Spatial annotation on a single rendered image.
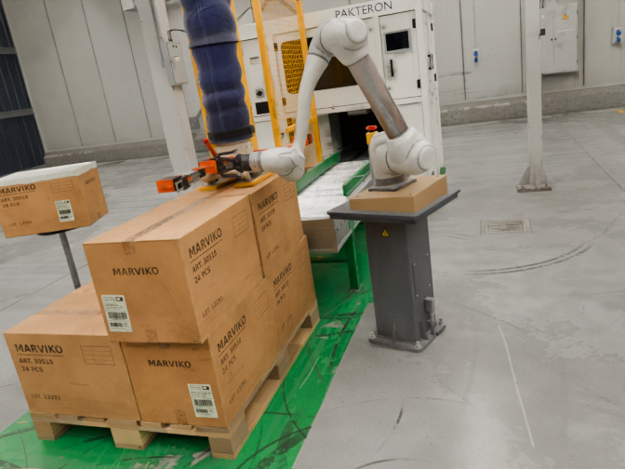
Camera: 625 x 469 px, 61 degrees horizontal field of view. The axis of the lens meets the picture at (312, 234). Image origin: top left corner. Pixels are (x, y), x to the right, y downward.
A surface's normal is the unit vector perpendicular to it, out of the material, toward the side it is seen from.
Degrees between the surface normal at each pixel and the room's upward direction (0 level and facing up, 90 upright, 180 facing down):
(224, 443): 90
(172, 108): 90
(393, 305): 90
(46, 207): 90
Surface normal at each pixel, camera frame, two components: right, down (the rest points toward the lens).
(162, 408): -0.29, 0.32
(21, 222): 0.05, 0.28
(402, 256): -0.60, 0.31
